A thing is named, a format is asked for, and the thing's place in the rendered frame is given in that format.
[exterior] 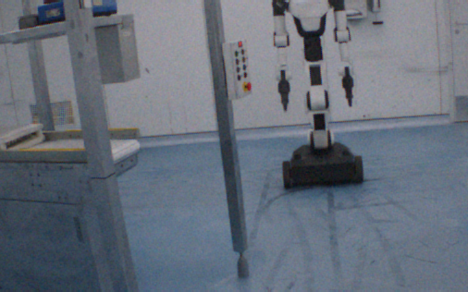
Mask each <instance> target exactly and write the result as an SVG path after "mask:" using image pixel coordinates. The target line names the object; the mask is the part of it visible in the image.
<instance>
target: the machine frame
mask: <svg viewBox="0 0 468 292"><path fill-rule="evenodd" d="M63 2H64V6H65V7H64V11H65V15H66V19H65V21H66V24H67V34H68V47H69V51H70V61H71V65H72V70H73V73H72V75H73V79H74V84H75V89H76V92H75V94H76V98H77V103H78V108H79V113H80V126H81V132H82V137H83V141H84V147H85V151H86V157H87V161H88V170H89V176H90V180H91V186H92V194H93V198H94V202H95V205H96V210H97V214H98V219H99V224H100V228H101V234H102V239H103V243H104V248H105V256H106V258H107V261H108V266H109V272H110V275H111V280H112V285H113V288H114V290H115V292H139V289H138V285H137V280H136V275H135V270H134V264H133V259H132V257H131V255H130V249H129V240H128V234H127V229H126V224H125V218H124V213H123V208H122V205H121V202H120V198H119V192H118V186H117V177H116V173H115V172H116V171H115V167H114V161H113V155H112V151H111V140H110V134H109V128H108V124H107V118H106V112H105V103H104V93H103V87H102V81H101V77H100V72H101V71H100V67H99V61H98V56H97V52H98V51H97V45H96V41H95V31H94V26H93V16H92V9H91V8H86V9H80V5H79V3H80V0H63ZM203 7H204V14H205V22H206V28H207V37H208V43H209V51H210V59H211V67H212V74H213V78H212V82H213V89H214V96H215V105H216V121H217V128H218V136H219V144H220V151H221V159H222V167H223V175H224V182H225V191H226V198H228V213H229V221H230V228H231V236H232V243H233V250H234V251H236V252H239V253H240V258H239V260H238V272H239V277H240V278H246V277H248V276H249V268H248V263H247V261H246V259H245V258H244V255H243V252H245V251H246V249H247V248H248V246H249V243H248V236H247V227H246V220H245V212H244V203H243V195H242V186H241V178H240V162H239V154H238V145H237V137H236V132H235V121H234V112H233V103H232V100H230V99H229V98H228V92H226V91H227V86H228V83H227V75H226V67H225V58H224V56H223V55H222V50H223V43H225V42H226V39H225V31H224V23H223V16H222V8H221V0H203ZM37 8H38V7H37V4H36V0H26V2H25V6H24V9H23V16H25V15H27V14H31V13H38V12H37ZM27 45H28V52H29V56H30V64H31V75H32V80H33V88H34V92H35V97H36V99H35V101H36V105H37V110H38V115H39V122H40V124H43V129H42V131H47V130H55V124H54V119H53V115H52V110H51V107H52V106H51V102H50V97H49V92H48V83H47V78H46V70H45V65H44V57H43V46H42V41H41V40H37V41H33V42H29V43H27Z"/></svg>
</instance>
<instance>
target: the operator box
mask: <svg viewBox="0 0 468 292"><path fill-rule="evenodd" d="M239 41H242V43H243V47H240V48H239ZM241 49H244V50H246V51H245V55H242V54H241V53H240V52H241ZM235 51H238V52H239V56H238V57H236V56H235ZM222 55H223V56H224V58H225V67H226V75H227V83H228V86H227V91H226V92H228V98H229V99H230V100H237V99H241V98H242V97H244V96H246V95H248V94H250V93H252V90H250V91H249V90H247V91H246V92H245V91H244V89H243V82H244V80H246V81H247V83H248V82H251V75H250V66H249V56H248V47H247V43H246V40H234V41H230V42H226V43H223V50H222ZM244 56H245V58H248V59H246V62H245V63H243V62H242V58H243V57H244ZM237 58H238V59H239V60H240V64H239V65H238V66H237V64H236V59H237ZM243 65H246V66H247V69H246V71H244V70H243ZM237 67H240V69H241V71H240V73H239V74H238V72H237ZM244 72H246V73H247V79H245V78H244ZM238 75H240V76H243V77H241V80H238Z"/></svg>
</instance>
